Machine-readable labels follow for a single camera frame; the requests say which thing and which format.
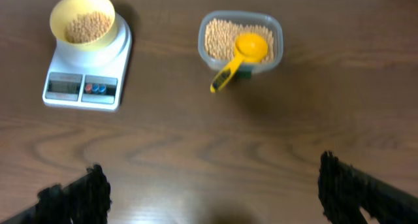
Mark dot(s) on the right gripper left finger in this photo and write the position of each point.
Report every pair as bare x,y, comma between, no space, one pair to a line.
85,201

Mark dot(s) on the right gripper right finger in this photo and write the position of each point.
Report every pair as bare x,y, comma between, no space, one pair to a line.
345,190

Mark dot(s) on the yellow plastic measuring scoop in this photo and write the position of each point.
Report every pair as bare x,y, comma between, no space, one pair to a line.
248,48

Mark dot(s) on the white digital kitchen scale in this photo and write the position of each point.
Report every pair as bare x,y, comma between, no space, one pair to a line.
89,80

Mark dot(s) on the soybeans in bowl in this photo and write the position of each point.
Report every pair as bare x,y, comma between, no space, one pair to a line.
88,27

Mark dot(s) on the yellow plastic bowl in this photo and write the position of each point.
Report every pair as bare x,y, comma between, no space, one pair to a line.
67,10

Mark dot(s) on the pile of soybeans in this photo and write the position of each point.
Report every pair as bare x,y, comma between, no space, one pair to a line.
220,36

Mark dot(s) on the clear plastic container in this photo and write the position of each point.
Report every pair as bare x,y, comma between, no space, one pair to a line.
244,18

